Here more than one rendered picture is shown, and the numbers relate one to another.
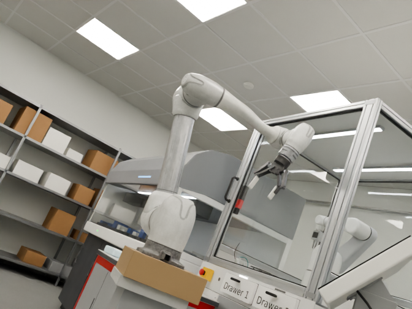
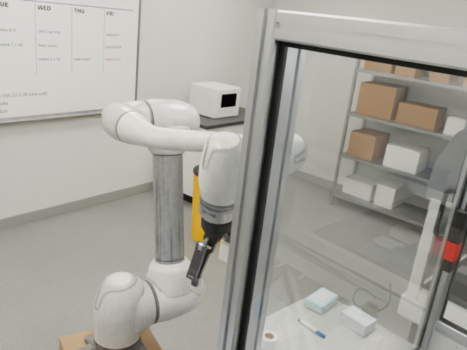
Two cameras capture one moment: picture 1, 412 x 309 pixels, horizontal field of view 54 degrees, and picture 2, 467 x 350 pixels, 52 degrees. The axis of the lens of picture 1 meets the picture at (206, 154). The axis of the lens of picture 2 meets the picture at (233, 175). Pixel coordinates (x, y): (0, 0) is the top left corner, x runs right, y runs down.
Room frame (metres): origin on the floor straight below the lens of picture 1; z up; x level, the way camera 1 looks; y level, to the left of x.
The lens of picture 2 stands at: (1.59, -1.36, 1.98)
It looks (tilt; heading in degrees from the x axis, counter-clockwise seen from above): 19 degrees down; 71
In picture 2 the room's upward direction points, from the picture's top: 7 degrees clockwise
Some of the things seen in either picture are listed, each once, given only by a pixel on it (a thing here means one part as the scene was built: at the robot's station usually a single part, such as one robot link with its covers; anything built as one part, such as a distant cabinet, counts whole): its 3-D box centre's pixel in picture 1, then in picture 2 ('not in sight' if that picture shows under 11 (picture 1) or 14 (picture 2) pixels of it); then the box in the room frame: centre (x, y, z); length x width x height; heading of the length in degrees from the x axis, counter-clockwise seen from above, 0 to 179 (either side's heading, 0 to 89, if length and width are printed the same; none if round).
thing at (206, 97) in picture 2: not in sight; (215, 138); (3.09, 3.67, 0.61); 1.15 x 0.72 x 1.22; 33
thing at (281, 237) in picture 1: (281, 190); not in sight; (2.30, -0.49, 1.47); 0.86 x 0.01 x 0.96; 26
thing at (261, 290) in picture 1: (274, 303); not in sight; (2.04, -0.58, 0.87); 0.29 x 0.02 x 0.11; 26
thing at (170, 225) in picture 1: (173, 221); (121, 305); (1.74, 0.02, 1.02); 0.18 x 0.16 x 0.22; 19
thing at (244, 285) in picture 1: (238, 287); not in sight; (2.33, -0.44, 0.87); 0.29 x 0.02 x 0.11; 26
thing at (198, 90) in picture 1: (200, 88); (123, 121); (1.73, 0.14, 1.62); 0.18 x 0.14 x 0.13; 109
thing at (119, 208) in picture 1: (175, 230); not in sight; (4.02, -0.01, 1.13); 1.78 x 1.14 x 0.45; 26
